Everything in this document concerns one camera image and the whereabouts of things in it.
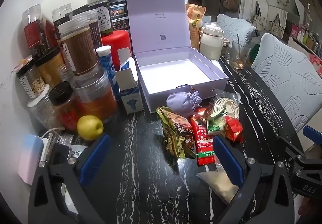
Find red canister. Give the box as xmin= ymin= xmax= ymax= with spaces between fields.
xmin=101 ymin=30 xmax=134 ymax=73

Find cream tote bag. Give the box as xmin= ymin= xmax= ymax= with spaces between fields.
xmin=253 ymin=1 xmax=266 ymax=30
xmin=269 ymin=14 xmax=287 ymax=35

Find blue tablet tube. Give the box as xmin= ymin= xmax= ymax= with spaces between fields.
xmin=96 ymin=46 xmax=120 ymax=101

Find clear plastic sachet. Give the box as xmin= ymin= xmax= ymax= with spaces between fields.
xmin=196 ymin=164 xmax=239 ymax=203

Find black flat device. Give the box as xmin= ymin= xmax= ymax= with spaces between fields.
xmin=49 ymin=143 xmax=72 ymax=164

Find orange snack bag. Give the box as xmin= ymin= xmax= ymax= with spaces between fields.
xmin=186 ymin=3 xmax=207 ymax=51

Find long blue white box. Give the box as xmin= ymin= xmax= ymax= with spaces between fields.
xmin=119 ymin=56 xmax=138 ymax=78

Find black-lidded jar of nuts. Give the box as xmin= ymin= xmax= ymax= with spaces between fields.
xmin=16 ymin=59 xmax=46 ymax=99

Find lavender gift box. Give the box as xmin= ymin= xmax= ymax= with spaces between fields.
xmin=126 ymin=0 xmax=229 ymax=114

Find white charging cable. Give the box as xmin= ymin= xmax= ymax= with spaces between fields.
xmin=38 ymin=127 xmax=65 ymax=164

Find black-lidded jar of red berries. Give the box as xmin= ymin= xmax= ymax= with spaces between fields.
xmin=49 ymin=82 xmax=81 ymax=131

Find grey leaf-pattern chair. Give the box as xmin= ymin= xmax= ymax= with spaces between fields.
xmin=252 ymin=33 xmax=322 ymax=134
xmin=216 ymin=14 xmax=256 ymax=46

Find red brown chocolate packet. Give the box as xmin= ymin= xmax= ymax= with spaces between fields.
xmin=177 ymin=126 xmax=195 ymax=152

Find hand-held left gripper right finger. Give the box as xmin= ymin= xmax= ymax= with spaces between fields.
xmin=213 ymin=135 xmax=295 ymax=224

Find white-lidded jar of oats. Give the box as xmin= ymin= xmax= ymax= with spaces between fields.
xmin=27 ymin=85 xmax=61 ymax=130

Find small green packet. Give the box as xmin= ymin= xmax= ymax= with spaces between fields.
xmin=207 ymin=108 xmax=227 ymax=135

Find wide clear jar orange contents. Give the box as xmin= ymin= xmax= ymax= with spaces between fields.
xmin=72 ymin=66 xmax=119 ymax=117

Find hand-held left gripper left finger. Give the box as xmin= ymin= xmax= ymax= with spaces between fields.
xmin=28 ymin=134 xmax=112 ymax=224

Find clear jar with black label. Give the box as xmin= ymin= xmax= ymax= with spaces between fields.
xmin=52 ymin=4 xmax=73 ymax=38

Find purple drawstring pouch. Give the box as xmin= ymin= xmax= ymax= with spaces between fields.
xmin=166 ymin=84 xmax=203 ymax=119

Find bagged white cord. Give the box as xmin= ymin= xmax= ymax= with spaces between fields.
xmin=211 ymin=89 xmax=240 ymax=120

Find tall jar of brown powder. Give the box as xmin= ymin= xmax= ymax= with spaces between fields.
xmin=58 ymin=19 xmax=101 ymax=76

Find long red snack packet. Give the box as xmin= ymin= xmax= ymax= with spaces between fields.
xmin=190 ymin=108 xmax=222 ymax=166

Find olive green snack packet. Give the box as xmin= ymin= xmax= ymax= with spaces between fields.
xmin=156 ymin=107 xmax=197 ymax=159

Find clear jar with red label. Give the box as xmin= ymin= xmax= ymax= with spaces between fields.
xmin=21 ymin=4 xmax=57 ymax=58

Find black-lidded jar with green label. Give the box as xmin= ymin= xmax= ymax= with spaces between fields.
xmin=88 ymin=0 xmax=114 ymax=37

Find black printed package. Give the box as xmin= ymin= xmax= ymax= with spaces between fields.
xmin=109 ymin=0 xmax=130 ymax=33

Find small blue white carton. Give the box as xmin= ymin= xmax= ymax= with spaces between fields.
xmin=115 ymin=68 xmax=144 ymax=114

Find small clear empty jar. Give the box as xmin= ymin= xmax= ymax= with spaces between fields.
xmin=58 ymin=63 xmax=74 ymax=83

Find clear jar with brown label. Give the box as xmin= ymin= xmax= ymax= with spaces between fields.
xmin=72 ymin=10 xmax=102 ymax=48

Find glass cup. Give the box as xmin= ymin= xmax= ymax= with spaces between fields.
xmin=229 ymin=39 xmax=252 ymax=70

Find cream lidded jug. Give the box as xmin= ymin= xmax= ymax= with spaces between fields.
xmin=199 ymin=22 xmax=225 ymax=61

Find row of colourful boxes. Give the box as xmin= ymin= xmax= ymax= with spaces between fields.
xmin=290 ymin=24 xmax=322 ymax=51

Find pink blue power bank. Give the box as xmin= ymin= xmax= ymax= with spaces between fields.
xmin=18 ymin=133 xmax=44 ymax=185

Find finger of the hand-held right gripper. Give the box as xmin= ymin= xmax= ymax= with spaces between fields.
xmin=284 ymin=142 xmax=322 ymax=172
xmin=302 ymin=125 xmax=322 ymax=145

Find small red foil packet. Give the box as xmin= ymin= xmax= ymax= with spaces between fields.
xmin=224 ymin=116 xmax=244 ymax=143

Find gold jar with black lid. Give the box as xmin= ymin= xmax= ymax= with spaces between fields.
xmin=34 ymin=46 xmax=64 ymax=87

